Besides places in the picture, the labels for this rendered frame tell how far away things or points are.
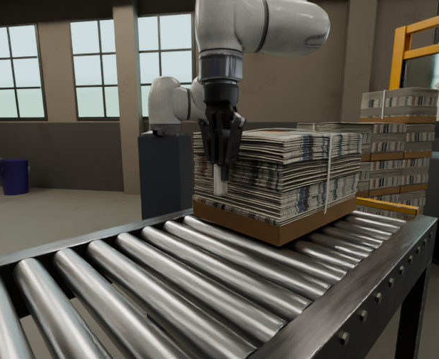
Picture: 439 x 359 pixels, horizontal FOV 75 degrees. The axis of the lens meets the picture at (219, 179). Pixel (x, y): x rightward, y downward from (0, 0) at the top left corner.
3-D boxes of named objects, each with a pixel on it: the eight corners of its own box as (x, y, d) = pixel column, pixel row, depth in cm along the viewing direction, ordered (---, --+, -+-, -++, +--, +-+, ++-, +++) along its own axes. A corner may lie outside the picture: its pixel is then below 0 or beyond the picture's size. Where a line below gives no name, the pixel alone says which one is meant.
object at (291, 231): (232, 204, 89) (233, 191, 89) (318, 228, 69) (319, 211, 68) (192, 215, 79) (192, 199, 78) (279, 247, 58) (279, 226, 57)
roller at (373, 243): (237, 214, 98) (237, 200, 97) (390, 260, 65) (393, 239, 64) (226, 217, 95) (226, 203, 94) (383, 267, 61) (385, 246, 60)
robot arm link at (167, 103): (147, 124, 144) (145, 78, 140) (183, 124, 149) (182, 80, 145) (149, 124, 129) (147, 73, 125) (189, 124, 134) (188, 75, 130)
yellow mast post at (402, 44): (373, 236, 275) (395, 28, 240) (380, 235, 278) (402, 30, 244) (382, 240, 266) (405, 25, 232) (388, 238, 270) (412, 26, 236)
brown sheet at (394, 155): (326, 154, 211) (327, 149, 210) (355, 153, 221) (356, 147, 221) (370, 160, 176) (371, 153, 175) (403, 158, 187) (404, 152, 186)
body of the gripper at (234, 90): (248, 83, 59) (246, 129, 61) (219, 87, 65) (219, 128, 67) (221, 79, 54) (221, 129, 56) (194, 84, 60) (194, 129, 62)
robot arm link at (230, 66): (221, 62, 65) (221, 89, 66) (189, 55, 59) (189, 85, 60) (251, 55, 59) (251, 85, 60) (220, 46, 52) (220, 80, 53)
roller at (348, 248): (224, 219, 94) (224, 204, 93) (380, 270, 60) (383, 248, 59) (212, 222, 90) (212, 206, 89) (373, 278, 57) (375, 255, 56)
